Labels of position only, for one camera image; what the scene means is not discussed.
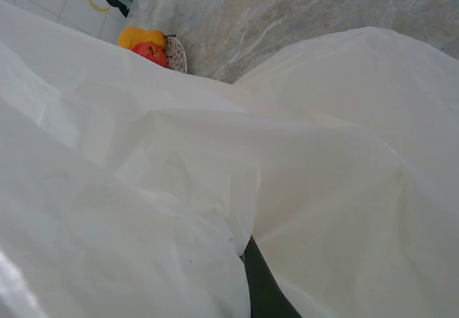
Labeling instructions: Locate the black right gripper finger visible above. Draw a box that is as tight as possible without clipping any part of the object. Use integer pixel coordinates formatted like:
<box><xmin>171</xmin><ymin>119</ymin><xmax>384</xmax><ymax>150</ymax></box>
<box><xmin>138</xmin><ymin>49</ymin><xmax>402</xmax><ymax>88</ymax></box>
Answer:
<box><xmin>242</xmin><ymin>234</ymin><xmax>304</xmax><ymax>318</ymax></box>

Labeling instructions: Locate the white translucent plastic bag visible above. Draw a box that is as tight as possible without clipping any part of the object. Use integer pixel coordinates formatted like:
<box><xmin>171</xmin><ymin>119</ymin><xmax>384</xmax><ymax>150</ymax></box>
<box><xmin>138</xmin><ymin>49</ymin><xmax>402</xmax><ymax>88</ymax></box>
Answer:
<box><xmin>0</xmin><ymin>0</ymin><xmax>459</xmax><ymax>318</ymax></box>

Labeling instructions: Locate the red toy apple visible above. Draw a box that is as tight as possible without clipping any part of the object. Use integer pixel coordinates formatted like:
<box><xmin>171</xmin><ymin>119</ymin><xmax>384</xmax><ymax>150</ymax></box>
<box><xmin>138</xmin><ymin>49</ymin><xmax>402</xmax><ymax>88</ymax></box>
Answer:
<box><xmin>130</xmin><ymin>42</ymin><xmax>169</xmax><ymax>69</ymax></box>

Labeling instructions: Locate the yellow toy pear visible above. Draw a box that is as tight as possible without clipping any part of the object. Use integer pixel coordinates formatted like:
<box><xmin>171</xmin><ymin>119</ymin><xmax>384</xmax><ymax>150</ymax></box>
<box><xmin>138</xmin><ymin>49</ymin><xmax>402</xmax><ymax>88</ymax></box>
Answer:
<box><xmin>118</xmin><ymin>26</ymin><xmax>169</xmax><ymax>50</ymax></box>

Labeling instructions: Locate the white blue-speckled round plate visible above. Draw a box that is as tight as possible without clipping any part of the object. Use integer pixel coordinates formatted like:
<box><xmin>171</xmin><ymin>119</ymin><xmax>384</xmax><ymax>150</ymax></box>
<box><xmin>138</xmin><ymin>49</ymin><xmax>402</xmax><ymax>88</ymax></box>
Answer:
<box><xmin>164</xmin><ymin>35</ymin><xmax>189</xmax><ymax>75</ymax></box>

